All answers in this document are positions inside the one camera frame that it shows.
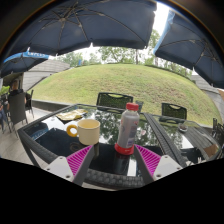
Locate cream cup with yellow handle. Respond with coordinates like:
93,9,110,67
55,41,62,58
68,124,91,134
66,118,101,146

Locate blue-edged patio umbrella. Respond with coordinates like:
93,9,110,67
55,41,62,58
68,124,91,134
0,50,52,79

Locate grey sloped-roof building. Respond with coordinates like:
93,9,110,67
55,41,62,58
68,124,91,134
22,59,71,92

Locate wide dark mesh chair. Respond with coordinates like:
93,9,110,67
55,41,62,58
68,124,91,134
95,91,134,110

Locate person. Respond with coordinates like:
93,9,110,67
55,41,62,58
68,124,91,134
9,79,24,96
0,101,7,133

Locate red-capped plastic drink bottle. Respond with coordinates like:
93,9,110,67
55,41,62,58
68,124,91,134
115,102,141,153

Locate small dark ashtray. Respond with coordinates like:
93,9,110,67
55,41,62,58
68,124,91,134
178,122,190,132

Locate grey umbrella pole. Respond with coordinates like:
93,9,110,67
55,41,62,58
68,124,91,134
135,99,145,114

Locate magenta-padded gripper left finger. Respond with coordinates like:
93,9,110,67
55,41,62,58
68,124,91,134
44,144,98,187

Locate dark wicker chair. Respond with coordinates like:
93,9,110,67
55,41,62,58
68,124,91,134
7,91,30,130

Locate large navy patio umbrella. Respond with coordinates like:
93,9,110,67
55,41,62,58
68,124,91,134
2,0,158,58

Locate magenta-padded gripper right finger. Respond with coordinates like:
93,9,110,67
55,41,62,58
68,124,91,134
132,143,184,186

